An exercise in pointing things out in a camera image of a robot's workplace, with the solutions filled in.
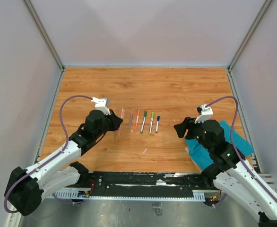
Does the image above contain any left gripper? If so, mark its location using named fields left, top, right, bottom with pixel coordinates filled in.
left=95, top=109, right=123, bottom=139

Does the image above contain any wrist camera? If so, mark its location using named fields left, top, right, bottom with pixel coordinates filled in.
left=194, top=105, right=213, bottom=124
left=91, top=97, right=111, bottom=115

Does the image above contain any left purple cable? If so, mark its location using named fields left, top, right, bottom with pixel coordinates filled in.
left=3, top=95, right=93, bottom=214

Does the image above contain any white cable duct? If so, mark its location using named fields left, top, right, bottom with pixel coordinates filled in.
left=46, top=189, right=206, bottom=202

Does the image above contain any white pen green tip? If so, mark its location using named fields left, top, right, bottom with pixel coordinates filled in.
left=140, top=111, right=147, bottom=134

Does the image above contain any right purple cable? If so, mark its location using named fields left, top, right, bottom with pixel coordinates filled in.
left=204, top=96, right=277, bottom=213

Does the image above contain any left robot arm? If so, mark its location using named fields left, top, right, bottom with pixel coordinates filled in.
left=4, top=110, right=123, bottom=216

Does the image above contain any pink pen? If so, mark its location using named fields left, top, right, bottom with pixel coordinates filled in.
left=117, top=107, right=126, bottom=137

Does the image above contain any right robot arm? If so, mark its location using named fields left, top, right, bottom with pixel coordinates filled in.
left=174, top=117, right=277, bottom=227

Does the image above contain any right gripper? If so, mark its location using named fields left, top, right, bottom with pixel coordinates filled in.
left=174, top=115, right=213, bottom=152

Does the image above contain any white grey pen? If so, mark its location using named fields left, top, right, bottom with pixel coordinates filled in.
left=156, top=121, right=159, bottom=133

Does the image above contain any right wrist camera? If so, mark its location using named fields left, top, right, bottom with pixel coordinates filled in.
left=194, top=105, right=213, bottom=124

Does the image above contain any purple cable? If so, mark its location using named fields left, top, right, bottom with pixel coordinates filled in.
left=204, top=96, right=277, bottom=213
left=3, top=95, right=93, bottom=214

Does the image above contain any teal cloth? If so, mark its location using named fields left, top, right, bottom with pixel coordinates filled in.
left=185, top=120, right=254, bottom=171

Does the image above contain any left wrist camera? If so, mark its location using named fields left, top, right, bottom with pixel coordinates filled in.
left=91, top=97, right=111, bottom=115

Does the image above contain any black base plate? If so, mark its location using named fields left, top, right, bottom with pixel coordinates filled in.
left=83, top=172, right=219, bottom=199

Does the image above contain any orange pen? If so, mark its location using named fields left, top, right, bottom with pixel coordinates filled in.
left=134, top=108, right=140, bottom=130

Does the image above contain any light green pen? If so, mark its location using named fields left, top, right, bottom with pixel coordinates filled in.
left=148, top=112, right=155, bottom=135

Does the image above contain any purple pen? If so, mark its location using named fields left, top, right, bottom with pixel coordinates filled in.
left=129, top=108, right=134, bottom=127

